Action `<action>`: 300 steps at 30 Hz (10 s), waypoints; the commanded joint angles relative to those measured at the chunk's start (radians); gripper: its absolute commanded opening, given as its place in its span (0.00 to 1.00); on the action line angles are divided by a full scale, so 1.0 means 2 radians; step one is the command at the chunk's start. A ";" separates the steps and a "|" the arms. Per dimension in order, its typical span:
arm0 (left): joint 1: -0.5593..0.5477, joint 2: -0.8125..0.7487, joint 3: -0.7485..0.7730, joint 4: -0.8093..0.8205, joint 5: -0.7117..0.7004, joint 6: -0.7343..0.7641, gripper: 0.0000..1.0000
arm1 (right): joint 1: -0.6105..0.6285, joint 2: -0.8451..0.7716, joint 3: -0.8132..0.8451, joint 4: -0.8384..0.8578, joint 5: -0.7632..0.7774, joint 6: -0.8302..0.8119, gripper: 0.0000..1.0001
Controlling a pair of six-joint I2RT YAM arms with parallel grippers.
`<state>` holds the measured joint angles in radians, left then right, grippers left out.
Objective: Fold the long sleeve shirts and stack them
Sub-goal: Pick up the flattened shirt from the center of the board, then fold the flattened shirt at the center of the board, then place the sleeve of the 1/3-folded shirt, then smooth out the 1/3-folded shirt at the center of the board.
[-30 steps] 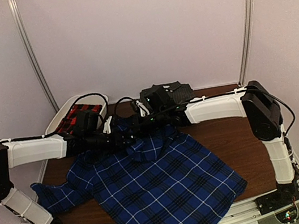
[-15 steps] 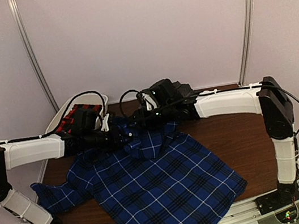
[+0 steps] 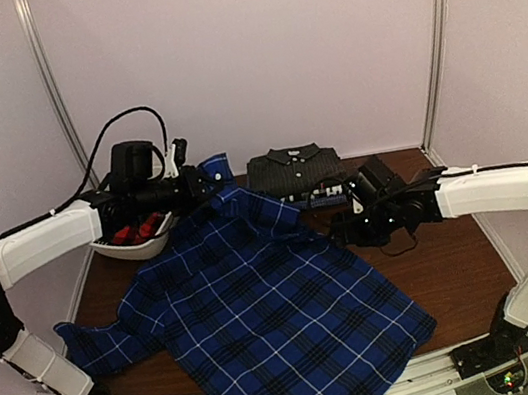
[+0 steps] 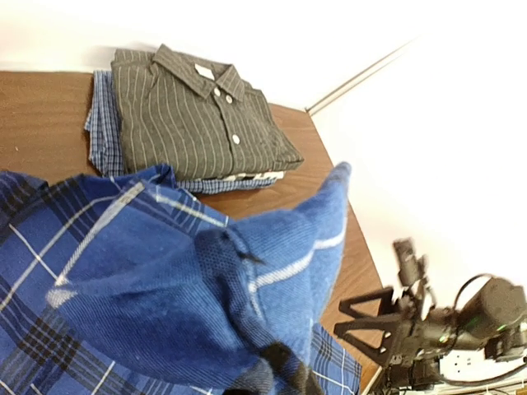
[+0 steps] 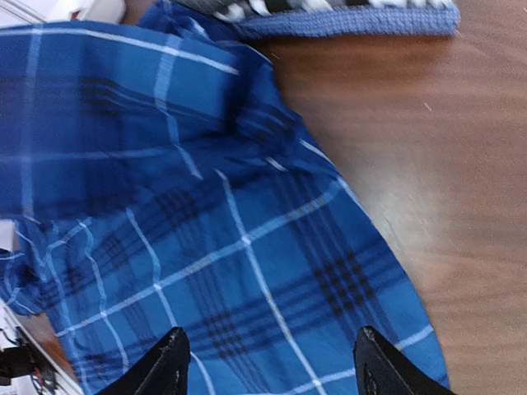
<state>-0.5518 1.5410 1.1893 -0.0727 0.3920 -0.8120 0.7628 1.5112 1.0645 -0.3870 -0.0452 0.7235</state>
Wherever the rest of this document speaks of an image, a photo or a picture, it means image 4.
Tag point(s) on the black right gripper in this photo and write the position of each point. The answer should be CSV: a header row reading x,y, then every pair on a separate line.
x,y
428,333

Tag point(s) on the blue plaid long sleeve shirt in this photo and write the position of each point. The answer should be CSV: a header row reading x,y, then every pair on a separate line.
x,y
131,285

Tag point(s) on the black white graphic folded shirt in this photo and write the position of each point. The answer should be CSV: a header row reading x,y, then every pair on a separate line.
x,y
269,175

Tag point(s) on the dark grey striped folded shirt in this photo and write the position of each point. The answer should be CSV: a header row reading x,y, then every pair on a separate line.
x,y
199,116

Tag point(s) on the blue checked folded shirt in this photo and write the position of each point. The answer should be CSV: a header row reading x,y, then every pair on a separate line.
x,y
105,153

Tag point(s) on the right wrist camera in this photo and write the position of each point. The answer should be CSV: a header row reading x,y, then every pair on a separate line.
x,y
498,305

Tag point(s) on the aluminium corner post right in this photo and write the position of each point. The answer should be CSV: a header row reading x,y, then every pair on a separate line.
x,y
362,76

